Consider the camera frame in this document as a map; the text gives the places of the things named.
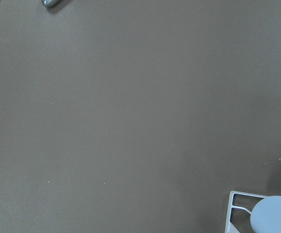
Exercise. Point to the light blue plastic cup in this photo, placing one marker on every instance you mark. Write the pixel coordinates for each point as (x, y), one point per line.
(266, 215)

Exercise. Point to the metal tube with black cap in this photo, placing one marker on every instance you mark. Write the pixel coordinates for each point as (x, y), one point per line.
(49, 3)

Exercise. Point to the white wire cup rack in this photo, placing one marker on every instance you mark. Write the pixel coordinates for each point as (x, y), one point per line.
(240, 205)

